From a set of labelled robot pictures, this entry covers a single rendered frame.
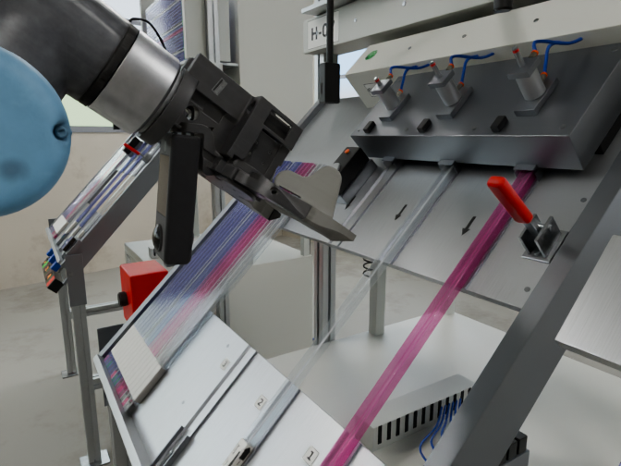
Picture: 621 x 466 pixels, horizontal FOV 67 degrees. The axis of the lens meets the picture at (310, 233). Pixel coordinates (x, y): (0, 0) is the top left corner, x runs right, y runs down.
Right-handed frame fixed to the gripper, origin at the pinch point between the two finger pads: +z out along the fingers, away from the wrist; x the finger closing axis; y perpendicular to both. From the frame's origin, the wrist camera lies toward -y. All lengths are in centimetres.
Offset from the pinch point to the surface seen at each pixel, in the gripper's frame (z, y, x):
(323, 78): -5.6, 16.5, 4.7
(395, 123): 9.2, 21.0, 8.7
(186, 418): 6.0, -27.6, 13.5
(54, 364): 42, -96, 210
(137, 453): 2.7, -33.8, 14.2
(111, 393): 2.6, -34.0, 31.2
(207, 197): 138, 35, 402
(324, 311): 47, -7, 49
